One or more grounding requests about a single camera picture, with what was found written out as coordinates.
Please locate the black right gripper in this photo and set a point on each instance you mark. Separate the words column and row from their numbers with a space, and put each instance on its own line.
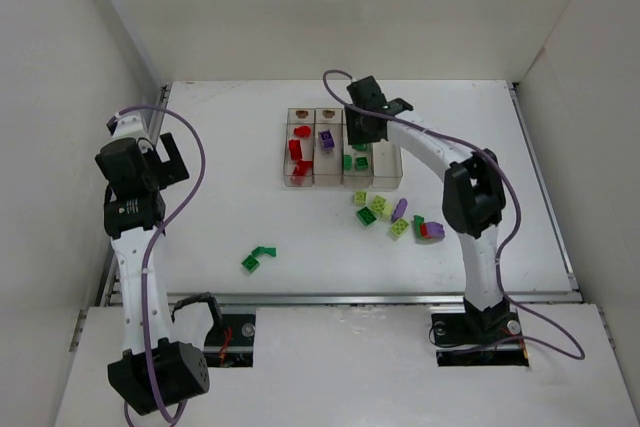
column 361, row 129

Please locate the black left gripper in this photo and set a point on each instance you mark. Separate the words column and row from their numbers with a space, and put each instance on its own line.
column 173, row 161

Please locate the green small lego brick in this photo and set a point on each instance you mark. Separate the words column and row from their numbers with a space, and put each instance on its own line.
column 361, row 164

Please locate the red arch lego brick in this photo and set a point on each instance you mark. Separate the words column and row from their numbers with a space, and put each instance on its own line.
column 303, row 131

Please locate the red large lego brick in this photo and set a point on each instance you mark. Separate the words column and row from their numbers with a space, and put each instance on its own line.
column 301, row 171

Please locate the green arch lego piece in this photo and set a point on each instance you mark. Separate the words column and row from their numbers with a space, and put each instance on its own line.
column 262, row 250

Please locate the green square lego plate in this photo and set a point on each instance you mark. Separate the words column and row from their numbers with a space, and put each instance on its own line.
column 250, row 263

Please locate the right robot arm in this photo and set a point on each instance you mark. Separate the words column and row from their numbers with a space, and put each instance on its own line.
column 473, row 192

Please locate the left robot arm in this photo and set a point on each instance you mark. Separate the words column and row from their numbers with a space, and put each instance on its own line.
column 162, row 364

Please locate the lime lego brick left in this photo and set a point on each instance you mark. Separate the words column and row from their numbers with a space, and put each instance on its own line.
column 360, row 198

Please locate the lime lego brick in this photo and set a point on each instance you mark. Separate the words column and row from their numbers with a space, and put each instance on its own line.
column 399, row 227
column 381, row 207
column 360, row 198

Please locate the lime lego brick centre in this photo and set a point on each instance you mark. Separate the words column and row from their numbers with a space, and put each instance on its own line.
column 381, row 207

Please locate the purple slanted lego piece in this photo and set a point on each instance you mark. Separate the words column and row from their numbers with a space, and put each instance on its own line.
column 399, row 209

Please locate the lime lego brick lower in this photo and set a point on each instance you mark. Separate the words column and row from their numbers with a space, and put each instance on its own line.
column 399, row 227

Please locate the purple lego brick right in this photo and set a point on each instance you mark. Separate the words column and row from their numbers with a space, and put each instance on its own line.
column 436, row 230

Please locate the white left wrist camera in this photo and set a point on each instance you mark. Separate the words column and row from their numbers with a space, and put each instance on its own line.
column 132, row 125

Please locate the aluminium table edge rail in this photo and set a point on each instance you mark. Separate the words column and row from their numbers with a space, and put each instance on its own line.
column 133, row 224

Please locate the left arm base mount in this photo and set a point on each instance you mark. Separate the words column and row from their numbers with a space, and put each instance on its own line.
column 227, row 344

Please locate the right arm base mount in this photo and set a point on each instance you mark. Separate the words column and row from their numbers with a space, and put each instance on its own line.
column 459, row 344

